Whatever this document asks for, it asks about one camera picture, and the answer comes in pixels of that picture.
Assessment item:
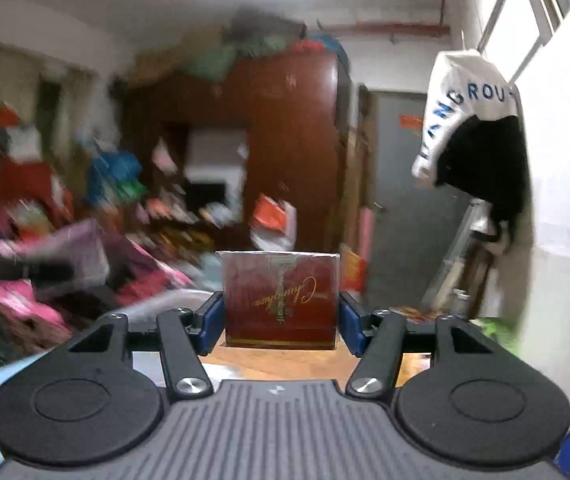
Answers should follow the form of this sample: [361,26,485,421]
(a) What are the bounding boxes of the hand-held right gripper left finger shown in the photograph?
[67,291,226,402]

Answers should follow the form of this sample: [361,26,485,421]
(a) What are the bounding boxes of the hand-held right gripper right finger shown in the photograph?
[339,290,508,402]

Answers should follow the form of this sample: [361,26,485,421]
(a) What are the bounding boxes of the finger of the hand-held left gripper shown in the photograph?
[0,255,74,283]

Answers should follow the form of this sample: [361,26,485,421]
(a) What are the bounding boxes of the dark red box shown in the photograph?
[215,251,340,351]

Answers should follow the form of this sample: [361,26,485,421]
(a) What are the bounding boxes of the red and yellow packet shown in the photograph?
[340,244,370,292]

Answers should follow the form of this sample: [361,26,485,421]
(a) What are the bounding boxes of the white plastic bag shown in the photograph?
[249,200,298,252]

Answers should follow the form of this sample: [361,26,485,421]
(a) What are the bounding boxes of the metal crutches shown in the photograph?
[422,199,492,313]

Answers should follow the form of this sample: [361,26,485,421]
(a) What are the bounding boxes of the grey metal door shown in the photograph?
[365,89,472,311]

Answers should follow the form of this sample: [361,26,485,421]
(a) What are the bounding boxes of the orange plastic bag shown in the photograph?
[251,193,290,232]

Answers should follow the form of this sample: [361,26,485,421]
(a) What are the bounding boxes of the black screen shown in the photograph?
[185,182,226,214]

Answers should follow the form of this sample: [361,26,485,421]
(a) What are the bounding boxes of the blue plastic bag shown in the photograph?
[86,151,142,203]

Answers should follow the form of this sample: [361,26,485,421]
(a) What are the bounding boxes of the green object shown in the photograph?
[479,319,522,357]

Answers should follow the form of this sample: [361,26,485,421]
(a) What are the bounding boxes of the brown wooden wardrobe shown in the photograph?
[125,50,353,261]

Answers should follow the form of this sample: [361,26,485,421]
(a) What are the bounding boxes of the white and black jacket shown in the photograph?
[411,49,532,257]

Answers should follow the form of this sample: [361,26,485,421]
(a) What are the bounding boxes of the green bundles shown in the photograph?
[182,7,350,82]

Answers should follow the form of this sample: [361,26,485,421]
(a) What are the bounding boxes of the red pipe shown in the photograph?
[354,19,452,38]

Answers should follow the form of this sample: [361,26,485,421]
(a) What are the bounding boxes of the window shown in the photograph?
[480,0,568,83]

